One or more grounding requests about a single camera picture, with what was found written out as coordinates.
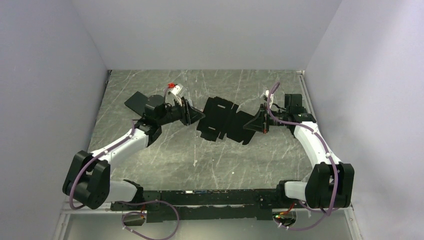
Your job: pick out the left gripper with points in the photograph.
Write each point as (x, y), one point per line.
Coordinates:
(189, 115)

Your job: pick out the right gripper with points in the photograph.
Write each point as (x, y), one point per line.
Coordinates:
(259, 124)

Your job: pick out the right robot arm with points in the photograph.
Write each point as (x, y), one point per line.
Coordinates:
(330, 183)

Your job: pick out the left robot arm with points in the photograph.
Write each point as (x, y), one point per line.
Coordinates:
(88, 182)

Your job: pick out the black flat box left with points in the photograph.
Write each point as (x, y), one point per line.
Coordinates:
(137, 103)

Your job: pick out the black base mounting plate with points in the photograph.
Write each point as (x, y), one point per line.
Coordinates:
(161, 205)

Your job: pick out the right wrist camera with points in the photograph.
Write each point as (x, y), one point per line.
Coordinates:
(268, 96)

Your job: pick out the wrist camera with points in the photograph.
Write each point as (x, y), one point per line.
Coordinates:
(176, 91)
(268, 96)

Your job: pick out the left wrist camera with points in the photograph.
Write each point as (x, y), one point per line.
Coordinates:
(176, 91)

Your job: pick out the black switch box right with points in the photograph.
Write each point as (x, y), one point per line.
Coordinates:
(293, 104)

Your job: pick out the aluminium frame rail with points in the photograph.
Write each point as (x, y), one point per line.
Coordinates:
(105, 224)

